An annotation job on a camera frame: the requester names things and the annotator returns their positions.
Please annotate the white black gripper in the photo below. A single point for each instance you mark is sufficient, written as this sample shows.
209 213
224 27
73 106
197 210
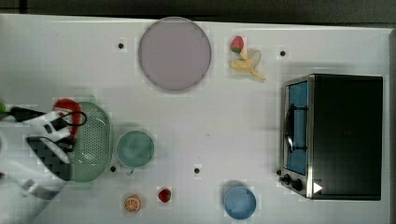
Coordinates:
51 124

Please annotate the red plush ketchup bottle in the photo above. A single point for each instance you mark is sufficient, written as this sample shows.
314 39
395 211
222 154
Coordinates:
65 106

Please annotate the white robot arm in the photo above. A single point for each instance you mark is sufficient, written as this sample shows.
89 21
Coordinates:
34 169

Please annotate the green perforated strainer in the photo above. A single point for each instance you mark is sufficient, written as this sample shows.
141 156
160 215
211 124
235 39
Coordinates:
93 150

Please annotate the green cylinder object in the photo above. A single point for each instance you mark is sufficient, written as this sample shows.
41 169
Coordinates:
2 108

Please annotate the green mug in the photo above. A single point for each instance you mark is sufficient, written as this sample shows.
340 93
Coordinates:
135 149

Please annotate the orange slice toy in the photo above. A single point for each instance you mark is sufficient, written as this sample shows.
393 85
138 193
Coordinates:
132 203

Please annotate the small red strawberry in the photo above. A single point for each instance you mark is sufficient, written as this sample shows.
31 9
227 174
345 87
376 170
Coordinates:
164 195

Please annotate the lilac round plate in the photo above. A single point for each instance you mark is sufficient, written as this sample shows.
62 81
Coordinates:
174 54

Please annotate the blue bowl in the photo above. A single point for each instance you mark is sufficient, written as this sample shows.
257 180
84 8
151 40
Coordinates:
239 203

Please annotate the large red strawberry toy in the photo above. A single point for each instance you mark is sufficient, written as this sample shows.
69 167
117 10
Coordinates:
237 44

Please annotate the black toaster oven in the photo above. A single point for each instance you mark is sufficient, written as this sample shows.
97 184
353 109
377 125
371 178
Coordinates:
332 137

